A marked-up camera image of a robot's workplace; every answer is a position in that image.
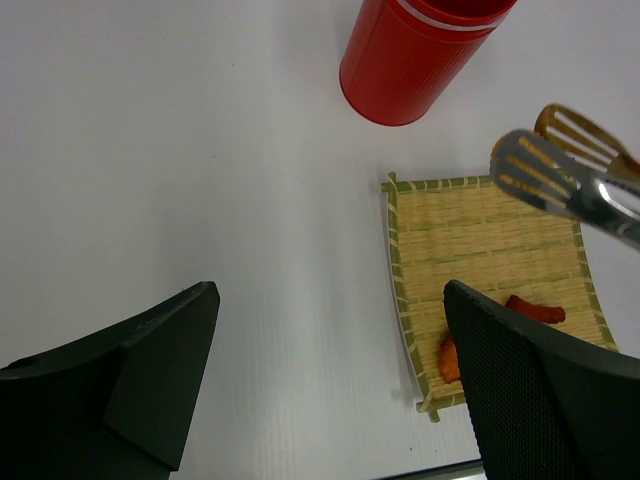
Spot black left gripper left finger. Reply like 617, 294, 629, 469
1, 282, 220, 479

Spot orange spotted fried piece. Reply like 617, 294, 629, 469
438, 334, 461, 384

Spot red cylindrical container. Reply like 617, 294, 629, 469
339, 0, 516, 126

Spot square bamboo tray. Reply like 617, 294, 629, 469
381, 173, 617, 423

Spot steel serving tongs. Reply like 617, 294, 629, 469
490, 103, 639, 250

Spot red chicken wing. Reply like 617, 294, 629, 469
505, 295, 566, 324

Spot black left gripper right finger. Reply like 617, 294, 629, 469
444, 280, 639, 479

